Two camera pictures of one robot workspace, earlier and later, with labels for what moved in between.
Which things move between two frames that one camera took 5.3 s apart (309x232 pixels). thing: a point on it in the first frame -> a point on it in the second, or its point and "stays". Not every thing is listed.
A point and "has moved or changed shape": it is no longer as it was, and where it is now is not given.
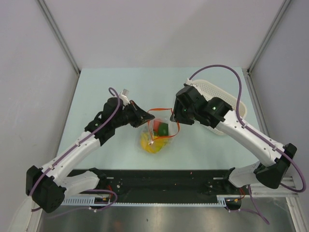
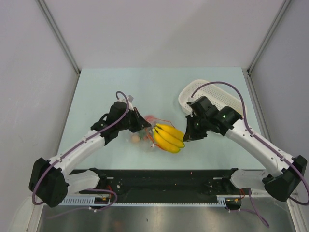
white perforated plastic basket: x=210 y=90 stays
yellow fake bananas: x=153 y=144 -> x=168 y=137
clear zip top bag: x=155 y=137 has moved or changed shape
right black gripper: x=176 y=115 -> x=191 y=135
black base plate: x=155 y=185 stays
